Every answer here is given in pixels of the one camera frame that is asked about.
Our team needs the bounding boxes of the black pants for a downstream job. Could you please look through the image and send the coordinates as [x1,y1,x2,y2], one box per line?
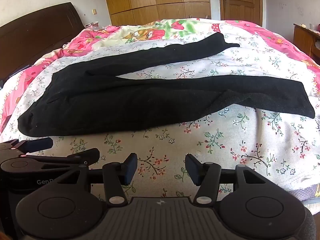
[18,33,315,137]

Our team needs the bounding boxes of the white floral bed sheet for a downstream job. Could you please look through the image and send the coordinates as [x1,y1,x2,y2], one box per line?
[0,22,320,205]

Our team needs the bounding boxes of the dark wooden headboard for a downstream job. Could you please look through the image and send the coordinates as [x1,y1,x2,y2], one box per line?
[1,2,84,84]

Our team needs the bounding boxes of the pink cartoon quilt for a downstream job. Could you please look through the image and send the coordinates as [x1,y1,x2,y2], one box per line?
[1,18,319,134]

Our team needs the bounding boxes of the wooden wardrobe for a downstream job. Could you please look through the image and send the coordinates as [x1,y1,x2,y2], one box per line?
[106,0,211,25]

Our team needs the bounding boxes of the wooden side cabinet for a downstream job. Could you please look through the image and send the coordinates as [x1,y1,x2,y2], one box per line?
[293,24,319,60]

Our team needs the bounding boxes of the brown wooden door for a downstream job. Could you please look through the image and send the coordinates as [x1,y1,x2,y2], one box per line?
[220,0,263,26]

